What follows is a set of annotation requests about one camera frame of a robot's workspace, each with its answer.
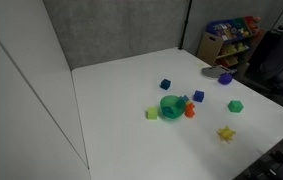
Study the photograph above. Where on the green translucent plastic bowl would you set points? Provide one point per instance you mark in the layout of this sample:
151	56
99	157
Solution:
173	116

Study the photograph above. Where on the wooden toy shelf with bins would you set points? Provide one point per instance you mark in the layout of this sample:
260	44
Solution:
214	46

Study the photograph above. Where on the black stand pole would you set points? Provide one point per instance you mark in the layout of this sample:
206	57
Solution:
185	25

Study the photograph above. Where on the yellow spiky star toy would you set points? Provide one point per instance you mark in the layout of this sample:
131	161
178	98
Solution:
226	133

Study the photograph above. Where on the teal rubber animal toy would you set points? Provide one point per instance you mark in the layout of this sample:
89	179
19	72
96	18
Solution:
169	110

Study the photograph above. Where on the dark blue cube block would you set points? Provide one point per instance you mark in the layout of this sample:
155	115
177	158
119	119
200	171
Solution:
165	84

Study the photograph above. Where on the lime green cube block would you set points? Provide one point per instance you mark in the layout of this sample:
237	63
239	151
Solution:
152	113

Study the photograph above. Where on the green cube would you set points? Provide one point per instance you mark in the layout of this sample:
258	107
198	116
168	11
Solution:
235	106

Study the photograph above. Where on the light blue rubber toy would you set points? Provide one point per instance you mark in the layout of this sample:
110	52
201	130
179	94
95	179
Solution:
184	98

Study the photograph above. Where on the purple ball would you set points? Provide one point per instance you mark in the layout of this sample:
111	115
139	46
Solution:
225	79

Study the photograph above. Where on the dark office chair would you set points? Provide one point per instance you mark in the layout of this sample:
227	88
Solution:
281	56

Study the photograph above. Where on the grey metal plate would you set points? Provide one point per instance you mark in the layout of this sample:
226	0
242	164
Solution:
212	71

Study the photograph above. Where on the pale yellow sticky note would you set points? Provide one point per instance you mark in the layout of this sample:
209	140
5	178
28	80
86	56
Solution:
200	64

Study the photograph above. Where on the yellow rubber toy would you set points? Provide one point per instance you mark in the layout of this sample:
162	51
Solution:
189	102

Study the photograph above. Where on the orange rubber bear toy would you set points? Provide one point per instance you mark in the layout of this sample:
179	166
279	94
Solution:
190	110

